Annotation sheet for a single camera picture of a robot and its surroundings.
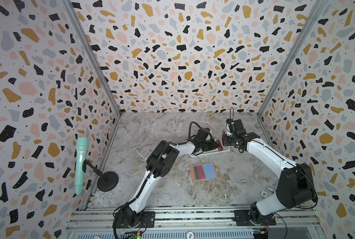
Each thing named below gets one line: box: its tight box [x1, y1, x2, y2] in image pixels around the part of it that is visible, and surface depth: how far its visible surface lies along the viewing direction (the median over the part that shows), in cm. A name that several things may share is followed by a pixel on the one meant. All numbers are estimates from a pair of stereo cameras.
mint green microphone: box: [74, 136, 90, 195], surface depth 64 cm
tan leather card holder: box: [189, 162, 219, 183], surface depth 92 cm
